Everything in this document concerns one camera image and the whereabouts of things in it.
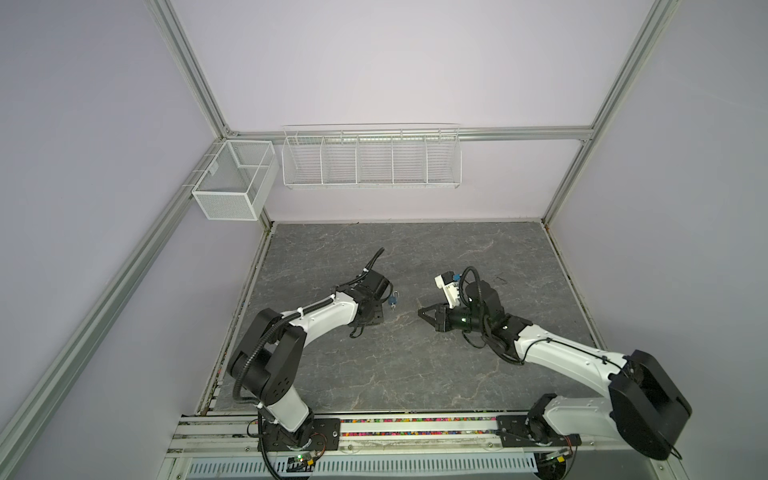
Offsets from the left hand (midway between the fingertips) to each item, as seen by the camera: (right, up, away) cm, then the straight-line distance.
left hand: (372, 319), depth 91 cm
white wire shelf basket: (-1, +53, +8) cm, 53 cm away
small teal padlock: (+6, +4, +8) cm, 11 cm away
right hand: (+13, +4, -12) cm, 18 cm away
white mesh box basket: (-47, +45, +12) cm, 66 cm away
